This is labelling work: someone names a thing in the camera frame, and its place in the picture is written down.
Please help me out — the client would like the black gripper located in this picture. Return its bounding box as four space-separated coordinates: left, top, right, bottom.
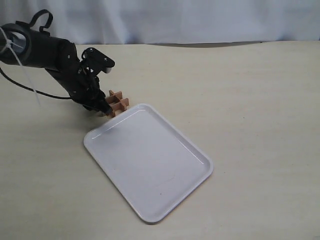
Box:
48 56 112 115

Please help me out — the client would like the notched wooden piece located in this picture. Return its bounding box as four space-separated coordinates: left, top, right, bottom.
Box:
105 89 130 118

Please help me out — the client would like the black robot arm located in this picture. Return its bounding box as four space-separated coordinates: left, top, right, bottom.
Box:
0 22 115 115

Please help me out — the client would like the white plastic tray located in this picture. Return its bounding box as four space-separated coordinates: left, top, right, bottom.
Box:
83 103 214 223

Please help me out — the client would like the white backdrop curtain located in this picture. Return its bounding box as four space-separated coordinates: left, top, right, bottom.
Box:
0 0 320 45

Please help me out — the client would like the white zip tie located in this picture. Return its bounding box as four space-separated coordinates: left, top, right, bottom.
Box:
0 27 41 106

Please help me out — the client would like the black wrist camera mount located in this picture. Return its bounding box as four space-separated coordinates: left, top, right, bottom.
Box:
81 47 115 76

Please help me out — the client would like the black cable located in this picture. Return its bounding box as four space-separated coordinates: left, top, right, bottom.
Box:
0 67 73 100

